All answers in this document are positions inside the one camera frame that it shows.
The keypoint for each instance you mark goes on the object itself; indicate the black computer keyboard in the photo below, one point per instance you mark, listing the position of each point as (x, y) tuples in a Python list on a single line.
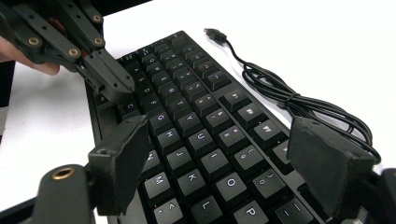
[(202, 124)]

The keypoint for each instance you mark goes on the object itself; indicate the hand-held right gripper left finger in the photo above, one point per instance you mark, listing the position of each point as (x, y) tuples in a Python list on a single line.
[(121, 165)]

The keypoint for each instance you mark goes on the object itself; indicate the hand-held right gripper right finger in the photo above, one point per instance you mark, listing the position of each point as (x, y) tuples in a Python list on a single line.
[(327, 165)]

